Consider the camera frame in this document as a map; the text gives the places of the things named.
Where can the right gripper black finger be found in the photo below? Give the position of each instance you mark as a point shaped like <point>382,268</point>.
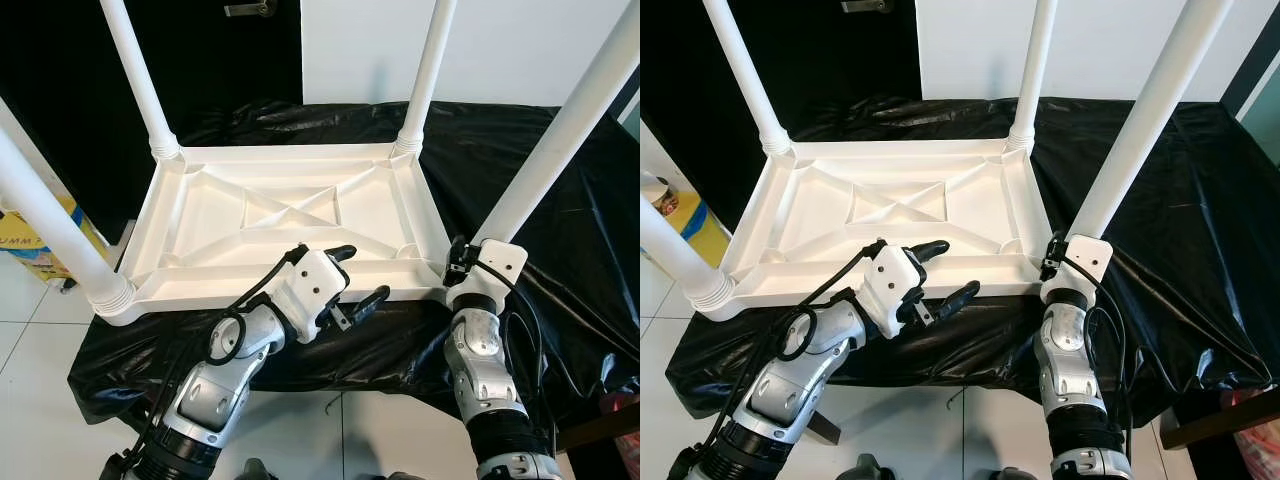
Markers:
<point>1052,246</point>
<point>457,250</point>

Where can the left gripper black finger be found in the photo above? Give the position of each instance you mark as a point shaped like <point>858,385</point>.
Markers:
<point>930,250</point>
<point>955,298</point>
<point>370,302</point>
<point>342,252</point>

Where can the white plastic table top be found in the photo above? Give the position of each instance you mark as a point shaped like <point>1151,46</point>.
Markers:
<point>200,210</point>
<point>810,205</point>

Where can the white plastic table leg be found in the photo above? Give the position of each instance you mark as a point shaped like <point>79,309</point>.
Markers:
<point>1150,120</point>
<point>680,260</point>
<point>50,225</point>
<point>135,70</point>
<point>560,130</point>
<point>1032,70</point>
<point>742,65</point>
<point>425,70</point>

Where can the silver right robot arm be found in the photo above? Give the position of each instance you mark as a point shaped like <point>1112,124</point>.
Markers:
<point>480,360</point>
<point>1065,360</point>

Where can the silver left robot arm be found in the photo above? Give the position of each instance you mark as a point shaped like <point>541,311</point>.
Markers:
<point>220,390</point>
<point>800,390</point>

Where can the black plastic table cover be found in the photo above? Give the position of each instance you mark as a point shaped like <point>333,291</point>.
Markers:
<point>580,250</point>
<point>1200,250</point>

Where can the dark wooden table leg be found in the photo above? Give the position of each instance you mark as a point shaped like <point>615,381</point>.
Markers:
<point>1220,428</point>
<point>600,425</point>
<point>822,428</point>

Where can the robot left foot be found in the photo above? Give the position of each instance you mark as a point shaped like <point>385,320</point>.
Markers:
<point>872,469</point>
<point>258,470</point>

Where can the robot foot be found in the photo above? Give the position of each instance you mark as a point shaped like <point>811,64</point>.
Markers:
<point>258,470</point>
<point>872,469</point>
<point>1018,474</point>
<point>405,475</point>

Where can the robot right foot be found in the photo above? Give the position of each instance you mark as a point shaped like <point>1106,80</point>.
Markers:
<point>1018,474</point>
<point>405,475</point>

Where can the black door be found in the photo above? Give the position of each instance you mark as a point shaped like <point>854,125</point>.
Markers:
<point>850,60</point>
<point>220,60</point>

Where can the red plastic bag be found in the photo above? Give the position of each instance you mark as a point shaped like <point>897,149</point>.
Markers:
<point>622,435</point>
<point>1258,430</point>

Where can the yellow container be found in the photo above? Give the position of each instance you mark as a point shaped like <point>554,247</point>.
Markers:
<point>700,225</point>
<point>30,260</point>

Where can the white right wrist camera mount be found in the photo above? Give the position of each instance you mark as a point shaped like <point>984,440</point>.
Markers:
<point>1085,255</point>
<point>500,258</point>

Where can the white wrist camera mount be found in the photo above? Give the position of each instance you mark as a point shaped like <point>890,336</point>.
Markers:
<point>890,285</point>
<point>500,258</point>
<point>1085,255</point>
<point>310,290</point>

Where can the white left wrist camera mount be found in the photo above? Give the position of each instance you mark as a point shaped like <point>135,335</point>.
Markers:
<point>890,285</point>
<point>310,290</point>

